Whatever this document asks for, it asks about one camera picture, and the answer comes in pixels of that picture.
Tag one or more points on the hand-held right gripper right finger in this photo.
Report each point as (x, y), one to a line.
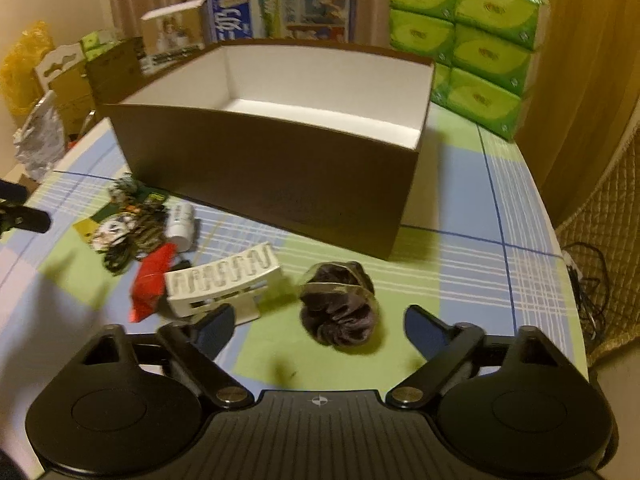
(422, 327)

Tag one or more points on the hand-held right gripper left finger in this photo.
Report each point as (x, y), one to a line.
(217, 329)

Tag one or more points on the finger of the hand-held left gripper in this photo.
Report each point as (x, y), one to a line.
(9, 190)
(27, 220)

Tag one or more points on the red snack packet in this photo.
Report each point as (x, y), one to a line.
(150, 280)

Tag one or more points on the dark purple hair scrunchie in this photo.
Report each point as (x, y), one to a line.
(337, 305)

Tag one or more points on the small white bottle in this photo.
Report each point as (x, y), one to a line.
(181, 225)

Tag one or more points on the brown cardboard box white inside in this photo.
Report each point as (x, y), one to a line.
(260, 175)

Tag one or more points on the plaid desktop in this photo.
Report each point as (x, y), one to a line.
(450, 270)

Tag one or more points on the silver foil bag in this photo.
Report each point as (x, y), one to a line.
(40, 135)

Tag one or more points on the camouflage patterned item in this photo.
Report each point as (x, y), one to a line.
(146, 230)

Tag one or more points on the yellow plastic bag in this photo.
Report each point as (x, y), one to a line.
(25, 62)

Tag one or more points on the white cutout cardboard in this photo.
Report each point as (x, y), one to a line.
(57, 62)

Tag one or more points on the brown cardboard carton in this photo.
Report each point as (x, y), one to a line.
(112, 67)

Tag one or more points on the small green tissue pack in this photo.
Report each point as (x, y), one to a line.
(96, 42)

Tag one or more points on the quilted beige cloth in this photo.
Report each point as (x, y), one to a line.
(602, 240)

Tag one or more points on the white product box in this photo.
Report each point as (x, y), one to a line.
(172, 35)

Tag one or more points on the stack of green tissue packs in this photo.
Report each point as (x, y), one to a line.
(475, 45)

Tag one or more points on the golden curtain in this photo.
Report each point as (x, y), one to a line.
(580, 60)

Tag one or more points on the blue milk carton box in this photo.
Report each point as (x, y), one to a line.
(282, 7)

